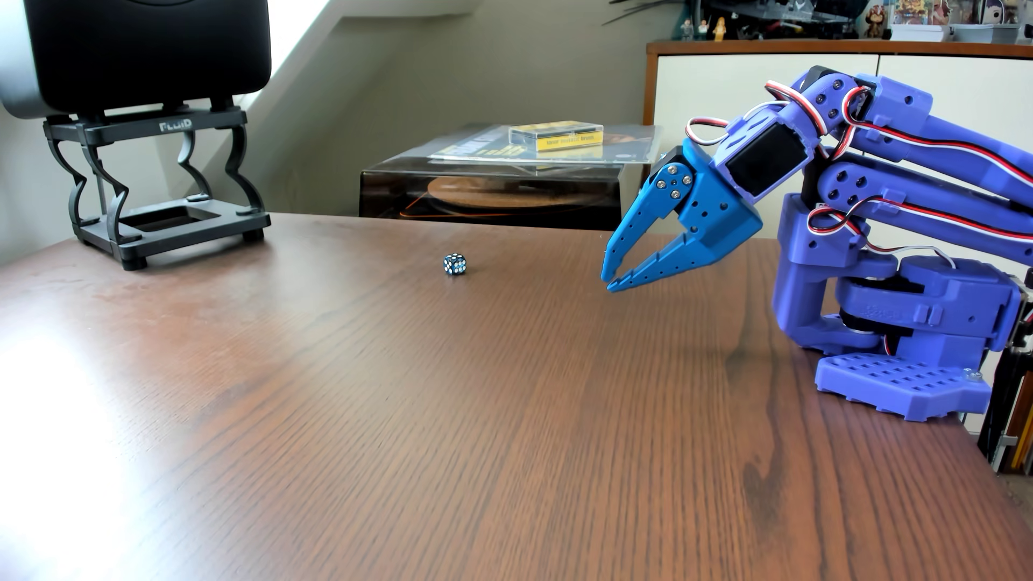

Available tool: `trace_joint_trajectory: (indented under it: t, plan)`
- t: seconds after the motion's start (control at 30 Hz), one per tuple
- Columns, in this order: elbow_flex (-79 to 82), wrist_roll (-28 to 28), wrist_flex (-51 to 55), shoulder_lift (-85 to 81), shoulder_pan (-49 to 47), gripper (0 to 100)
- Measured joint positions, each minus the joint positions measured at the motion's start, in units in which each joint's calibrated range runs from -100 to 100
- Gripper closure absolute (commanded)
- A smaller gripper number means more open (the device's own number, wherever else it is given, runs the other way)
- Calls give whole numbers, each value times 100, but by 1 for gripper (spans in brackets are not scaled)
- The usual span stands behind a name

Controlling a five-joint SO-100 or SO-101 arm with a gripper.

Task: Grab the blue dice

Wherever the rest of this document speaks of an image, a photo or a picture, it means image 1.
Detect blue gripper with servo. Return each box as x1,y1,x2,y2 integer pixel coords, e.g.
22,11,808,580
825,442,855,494
601,103,821,293

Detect yellow cassette in clear case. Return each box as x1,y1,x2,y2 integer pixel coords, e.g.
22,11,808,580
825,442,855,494
508,120,605,153

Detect turntable with clear dust cover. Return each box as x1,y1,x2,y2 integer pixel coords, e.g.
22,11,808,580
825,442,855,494
359,123,663,232

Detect dark spaceship model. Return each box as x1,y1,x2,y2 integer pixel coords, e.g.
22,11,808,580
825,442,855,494
710,0,868,40

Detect wide white box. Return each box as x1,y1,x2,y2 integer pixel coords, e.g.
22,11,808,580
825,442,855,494
951,23,1020,45

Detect upright dark and orange books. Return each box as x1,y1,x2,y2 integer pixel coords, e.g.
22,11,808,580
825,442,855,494
978,270,1033,476

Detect black speaker stand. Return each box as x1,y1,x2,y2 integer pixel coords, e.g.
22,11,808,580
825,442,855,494
43,97,272,271

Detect black speaker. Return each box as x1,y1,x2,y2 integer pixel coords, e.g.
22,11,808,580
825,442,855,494
0,0,273,121

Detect record sleeve in plastic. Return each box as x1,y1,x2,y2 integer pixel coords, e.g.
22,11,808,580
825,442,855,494
428,124,660,167

